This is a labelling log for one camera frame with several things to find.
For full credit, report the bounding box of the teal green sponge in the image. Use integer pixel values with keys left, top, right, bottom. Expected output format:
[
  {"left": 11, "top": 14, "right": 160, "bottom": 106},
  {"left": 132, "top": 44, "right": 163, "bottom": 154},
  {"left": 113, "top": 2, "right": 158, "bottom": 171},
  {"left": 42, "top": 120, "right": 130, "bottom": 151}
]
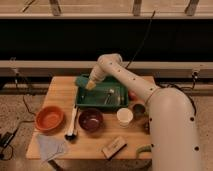
[{"left": 75, "top": 76, "right": 89, "bottom": 88}]

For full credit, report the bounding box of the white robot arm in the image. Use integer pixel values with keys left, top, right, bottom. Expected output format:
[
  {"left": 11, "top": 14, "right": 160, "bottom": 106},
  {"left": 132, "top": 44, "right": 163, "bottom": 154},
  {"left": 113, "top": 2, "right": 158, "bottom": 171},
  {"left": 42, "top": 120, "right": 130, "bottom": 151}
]
[{"left": 86, "top": 53, "right": 202, "bottom": 171}]

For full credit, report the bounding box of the metal spoon in tray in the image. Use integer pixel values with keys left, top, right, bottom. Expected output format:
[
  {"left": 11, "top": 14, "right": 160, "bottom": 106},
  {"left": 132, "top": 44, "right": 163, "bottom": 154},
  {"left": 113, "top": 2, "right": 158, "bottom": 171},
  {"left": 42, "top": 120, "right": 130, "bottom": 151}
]
[{"left": 104, "top": 89, "right": 114, "bottom": 104}]

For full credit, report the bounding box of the green plastic tray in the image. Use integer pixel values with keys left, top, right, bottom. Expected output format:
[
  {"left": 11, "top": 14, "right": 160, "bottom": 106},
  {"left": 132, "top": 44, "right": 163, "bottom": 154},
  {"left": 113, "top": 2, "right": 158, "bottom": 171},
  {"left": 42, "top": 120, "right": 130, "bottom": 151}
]
[{"left": 75, "top": 76, "right": 129, "bottom": 110}]

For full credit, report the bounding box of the dark maroon bowl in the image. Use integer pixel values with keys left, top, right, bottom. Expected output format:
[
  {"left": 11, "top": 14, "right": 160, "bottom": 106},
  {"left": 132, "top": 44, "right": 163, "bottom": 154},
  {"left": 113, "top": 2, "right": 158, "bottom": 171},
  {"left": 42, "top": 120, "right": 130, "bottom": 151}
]
[{"left": 78, "top": 108, "right": 103, "bottom": 132}]

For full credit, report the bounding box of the orange fruit toy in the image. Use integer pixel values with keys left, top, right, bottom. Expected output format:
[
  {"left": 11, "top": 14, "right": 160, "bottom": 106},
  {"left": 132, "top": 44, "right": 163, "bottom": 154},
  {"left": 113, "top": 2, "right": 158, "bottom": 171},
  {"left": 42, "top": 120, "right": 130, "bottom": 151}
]
[{"left": 128, "top": 91, "right": 138, "bottom": 100}]

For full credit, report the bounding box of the white paper cup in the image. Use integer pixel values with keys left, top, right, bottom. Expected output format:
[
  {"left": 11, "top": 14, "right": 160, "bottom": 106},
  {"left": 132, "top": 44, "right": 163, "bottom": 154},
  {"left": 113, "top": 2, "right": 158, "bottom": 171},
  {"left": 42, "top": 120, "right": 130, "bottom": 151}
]
[{"left": 116, "top": 108, "right": 133, "bottom": 127}]

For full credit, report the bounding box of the orange bowl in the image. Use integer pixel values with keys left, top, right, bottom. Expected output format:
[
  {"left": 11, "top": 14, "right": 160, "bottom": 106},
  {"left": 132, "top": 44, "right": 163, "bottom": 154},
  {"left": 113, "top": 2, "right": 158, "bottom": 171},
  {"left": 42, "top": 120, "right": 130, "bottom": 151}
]
[{"left": 35, "top": 106, "right": 64, "bottom": 132}]

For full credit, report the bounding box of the small dark metal cup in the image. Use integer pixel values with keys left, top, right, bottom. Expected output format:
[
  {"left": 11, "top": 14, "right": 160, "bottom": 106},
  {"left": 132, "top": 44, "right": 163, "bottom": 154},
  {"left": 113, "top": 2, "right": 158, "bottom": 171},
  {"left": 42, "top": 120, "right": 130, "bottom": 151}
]
[{"left": 132, "top": 104, "right": 146, "bottom": 119}]

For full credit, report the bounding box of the wooden block brush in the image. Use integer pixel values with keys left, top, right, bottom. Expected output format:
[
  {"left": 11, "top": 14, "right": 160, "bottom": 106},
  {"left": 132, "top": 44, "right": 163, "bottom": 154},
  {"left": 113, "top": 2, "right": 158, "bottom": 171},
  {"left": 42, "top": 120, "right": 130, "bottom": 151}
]
[{"left": 102, "top": 136, "right": 127, "bottom": 159}]

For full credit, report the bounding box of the grey folded cloth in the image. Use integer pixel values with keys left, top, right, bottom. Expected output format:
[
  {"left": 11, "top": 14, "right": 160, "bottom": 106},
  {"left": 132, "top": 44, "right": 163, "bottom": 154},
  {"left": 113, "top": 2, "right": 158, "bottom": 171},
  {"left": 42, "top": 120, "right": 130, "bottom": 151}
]
[{"left": 36, "top": 134, "right": 68, "bottom": 162}]

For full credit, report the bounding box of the green cucumber toy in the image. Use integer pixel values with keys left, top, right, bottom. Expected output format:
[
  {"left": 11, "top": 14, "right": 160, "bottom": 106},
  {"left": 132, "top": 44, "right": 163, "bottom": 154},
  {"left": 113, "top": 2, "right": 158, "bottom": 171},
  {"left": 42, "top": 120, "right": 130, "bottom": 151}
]
[{"left": 136, "top": 145, "right": 151, "bottom": 159}]

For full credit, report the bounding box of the black power adapter left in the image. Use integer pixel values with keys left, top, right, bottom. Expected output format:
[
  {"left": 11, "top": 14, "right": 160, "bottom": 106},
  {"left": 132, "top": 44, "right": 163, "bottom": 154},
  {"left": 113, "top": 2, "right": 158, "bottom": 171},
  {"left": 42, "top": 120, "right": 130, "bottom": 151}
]
[{"left": 0, "top": 132, "right": 14, "bottom": 148}]

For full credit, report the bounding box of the white handled dish brush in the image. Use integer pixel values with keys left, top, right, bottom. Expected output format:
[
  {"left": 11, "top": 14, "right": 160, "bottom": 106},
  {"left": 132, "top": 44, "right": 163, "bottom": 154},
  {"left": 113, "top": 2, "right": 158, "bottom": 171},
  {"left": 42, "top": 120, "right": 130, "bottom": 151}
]
[{"left": 65, "top": 106, "right": 78, "bottom": 141}]

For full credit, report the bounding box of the black floor cable left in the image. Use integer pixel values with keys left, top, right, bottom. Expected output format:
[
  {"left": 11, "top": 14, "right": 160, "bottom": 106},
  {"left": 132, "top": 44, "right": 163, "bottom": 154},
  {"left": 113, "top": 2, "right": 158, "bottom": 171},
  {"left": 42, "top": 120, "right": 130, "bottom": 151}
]
[{"left": 0, "top": 68, "right": 38, "bottom": 161}]

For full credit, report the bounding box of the black hanging cable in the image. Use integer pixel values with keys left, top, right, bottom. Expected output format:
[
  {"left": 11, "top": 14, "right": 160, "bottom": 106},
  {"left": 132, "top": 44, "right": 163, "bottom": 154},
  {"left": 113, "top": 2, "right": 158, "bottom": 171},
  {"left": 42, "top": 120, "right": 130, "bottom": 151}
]
[{"left": 124, "top": 10, "right": 156, "bottom": 69}]

